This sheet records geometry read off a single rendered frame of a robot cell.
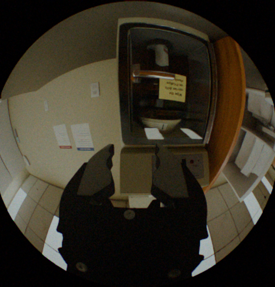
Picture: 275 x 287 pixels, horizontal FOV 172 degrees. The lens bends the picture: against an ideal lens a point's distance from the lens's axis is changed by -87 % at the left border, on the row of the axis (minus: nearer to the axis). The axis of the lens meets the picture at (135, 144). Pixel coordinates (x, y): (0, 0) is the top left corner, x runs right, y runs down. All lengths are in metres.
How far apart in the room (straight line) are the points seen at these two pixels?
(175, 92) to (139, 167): 0.23
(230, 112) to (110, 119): 0.72
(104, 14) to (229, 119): 0.52
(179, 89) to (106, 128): 0.63
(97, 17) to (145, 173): 0.53
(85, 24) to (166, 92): 0.38
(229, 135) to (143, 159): 0.32
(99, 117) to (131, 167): 0.56
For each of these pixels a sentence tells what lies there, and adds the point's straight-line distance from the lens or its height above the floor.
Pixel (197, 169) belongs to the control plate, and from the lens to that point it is 0.34.
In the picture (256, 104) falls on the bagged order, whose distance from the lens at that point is 1.33.
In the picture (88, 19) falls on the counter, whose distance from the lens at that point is 0.41.
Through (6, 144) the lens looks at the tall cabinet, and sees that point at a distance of 2.87.
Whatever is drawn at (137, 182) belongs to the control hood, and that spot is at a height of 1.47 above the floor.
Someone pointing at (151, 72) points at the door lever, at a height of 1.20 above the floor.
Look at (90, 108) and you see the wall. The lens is 0.78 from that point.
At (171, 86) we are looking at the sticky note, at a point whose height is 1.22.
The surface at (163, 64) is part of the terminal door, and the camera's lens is 0.27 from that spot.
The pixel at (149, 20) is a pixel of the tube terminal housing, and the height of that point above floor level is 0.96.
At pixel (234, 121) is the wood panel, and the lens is 0.37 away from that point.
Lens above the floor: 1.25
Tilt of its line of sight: 29 degrees up
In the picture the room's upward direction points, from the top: 179 degrees clockwise
